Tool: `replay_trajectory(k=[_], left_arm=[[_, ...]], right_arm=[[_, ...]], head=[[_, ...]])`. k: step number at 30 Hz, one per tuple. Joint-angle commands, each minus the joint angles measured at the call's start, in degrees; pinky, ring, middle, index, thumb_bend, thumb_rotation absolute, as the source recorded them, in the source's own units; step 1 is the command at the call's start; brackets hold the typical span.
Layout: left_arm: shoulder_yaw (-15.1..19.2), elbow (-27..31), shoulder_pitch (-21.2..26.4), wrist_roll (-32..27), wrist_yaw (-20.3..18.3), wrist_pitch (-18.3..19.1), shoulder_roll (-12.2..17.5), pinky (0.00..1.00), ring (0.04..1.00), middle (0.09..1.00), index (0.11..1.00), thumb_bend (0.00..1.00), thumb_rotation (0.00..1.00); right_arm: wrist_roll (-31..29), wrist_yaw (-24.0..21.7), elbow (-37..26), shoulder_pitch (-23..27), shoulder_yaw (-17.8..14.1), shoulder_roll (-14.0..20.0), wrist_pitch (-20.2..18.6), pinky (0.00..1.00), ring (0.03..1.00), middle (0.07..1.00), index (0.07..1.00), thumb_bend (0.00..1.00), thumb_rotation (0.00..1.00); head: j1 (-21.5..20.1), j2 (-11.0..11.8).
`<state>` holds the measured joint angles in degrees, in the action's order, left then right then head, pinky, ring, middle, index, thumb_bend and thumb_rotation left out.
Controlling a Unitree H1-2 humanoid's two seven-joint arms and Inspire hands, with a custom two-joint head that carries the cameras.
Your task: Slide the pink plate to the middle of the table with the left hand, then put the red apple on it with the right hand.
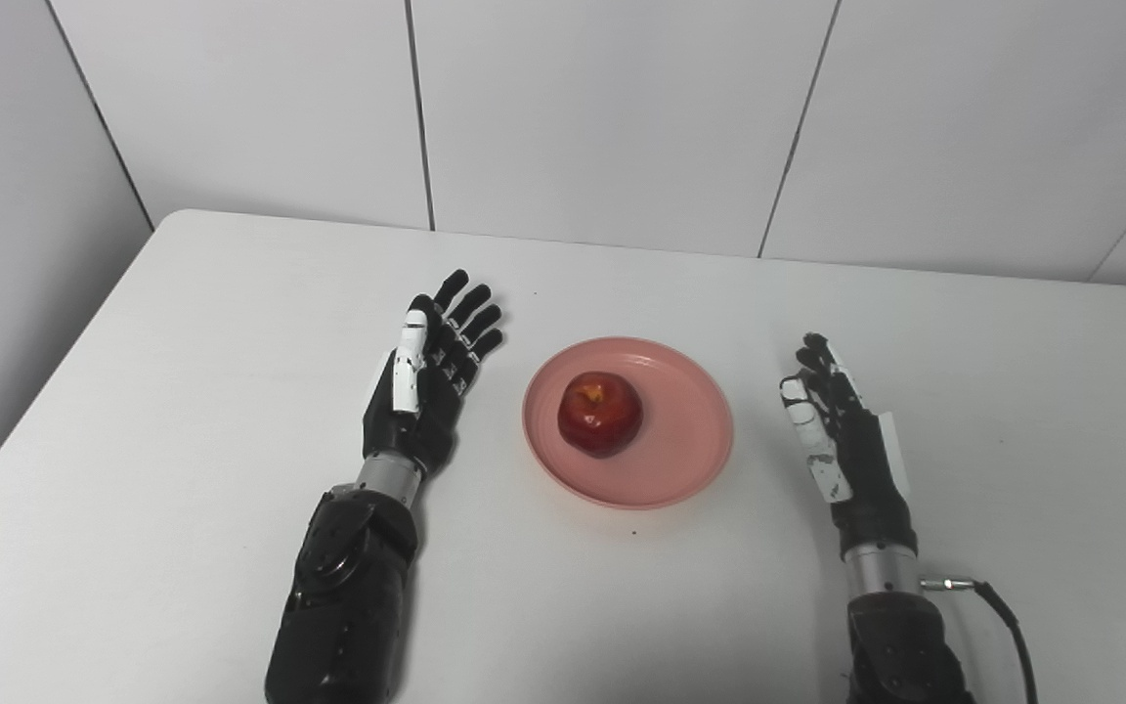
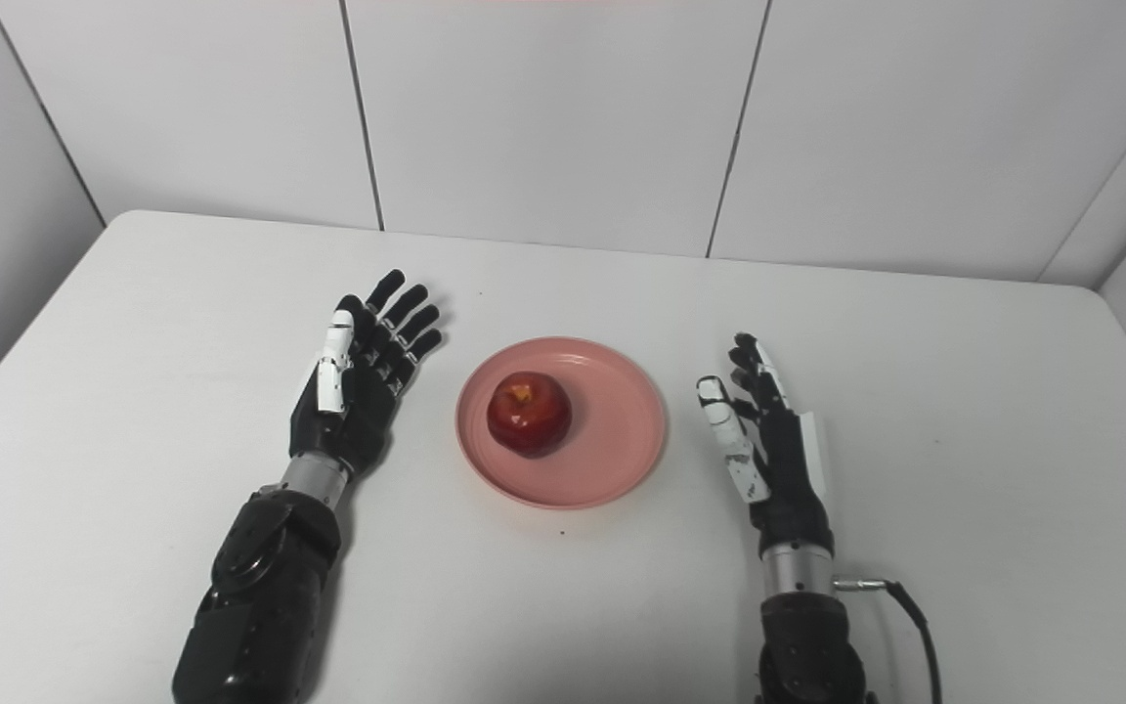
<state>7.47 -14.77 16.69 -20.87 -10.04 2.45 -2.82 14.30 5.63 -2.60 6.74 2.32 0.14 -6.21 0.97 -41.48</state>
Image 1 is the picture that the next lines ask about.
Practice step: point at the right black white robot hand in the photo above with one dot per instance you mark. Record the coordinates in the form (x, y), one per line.
(861, 460)

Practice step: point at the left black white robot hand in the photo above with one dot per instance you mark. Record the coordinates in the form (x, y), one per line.
(421, 411)

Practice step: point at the pink round plate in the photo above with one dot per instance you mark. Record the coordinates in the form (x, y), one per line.
(685, 430)

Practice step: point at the red apple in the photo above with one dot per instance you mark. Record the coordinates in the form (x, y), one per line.
(600, 414)

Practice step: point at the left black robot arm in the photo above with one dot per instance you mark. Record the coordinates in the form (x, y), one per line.
(348, 596)

